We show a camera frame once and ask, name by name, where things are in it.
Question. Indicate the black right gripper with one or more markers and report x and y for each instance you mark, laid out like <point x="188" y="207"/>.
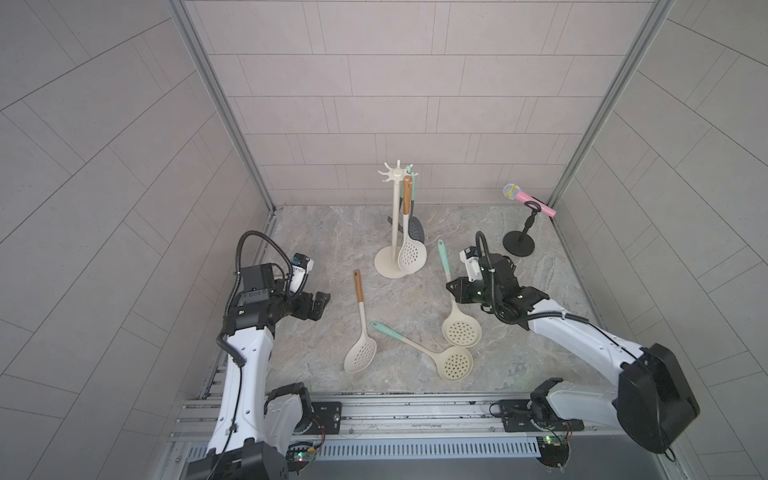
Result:
<point x="460" y="293"/>

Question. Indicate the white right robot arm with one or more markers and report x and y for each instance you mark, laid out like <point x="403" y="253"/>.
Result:
<point x="648" y="395"/>

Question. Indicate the cream utensil rack stand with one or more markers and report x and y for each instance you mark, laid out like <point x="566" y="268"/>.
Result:
<point x="385" y="261"/>

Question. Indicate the black microphone stand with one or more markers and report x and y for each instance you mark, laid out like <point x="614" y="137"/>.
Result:
<point x="519" y="243"/>

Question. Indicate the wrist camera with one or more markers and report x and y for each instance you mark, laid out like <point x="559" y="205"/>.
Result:
<point x="470" y="257"/>
<point x="301" y="266"/>

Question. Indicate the cream skimmer green handle bottom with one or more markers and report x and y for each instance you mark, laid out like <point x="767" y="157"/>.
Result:
<point x="452" y="364"/>

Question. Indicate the cream skimmer green handle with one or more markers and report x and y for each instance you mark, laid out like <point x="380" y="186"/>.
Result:
<point x="461" y="329"/>
<point x="452" y="364"/>

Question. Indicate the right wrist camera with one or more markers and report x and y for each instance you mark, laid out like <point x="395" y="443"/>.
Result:
<point x="470" y="257"/>

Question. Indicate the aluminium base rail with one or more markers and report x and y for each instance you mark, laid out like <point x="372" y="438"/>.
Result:
<point x="364" y="416"/>

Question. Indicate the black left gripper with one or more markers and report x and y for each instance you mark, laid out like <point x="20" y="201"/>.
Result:
<point x="302" y="311"/>

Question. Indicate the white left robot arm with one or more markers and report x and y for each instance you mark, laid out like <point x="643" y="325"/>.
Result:
<point x="253" y="435"/>

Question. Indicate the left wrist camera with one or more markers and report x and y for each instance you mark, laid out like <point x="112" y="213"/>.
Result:
<point x="301" y="266"/>

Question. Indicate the pink toy microphone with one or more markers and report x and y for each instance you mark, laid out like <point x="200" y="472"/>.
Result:
<point x="514" y="192"/>

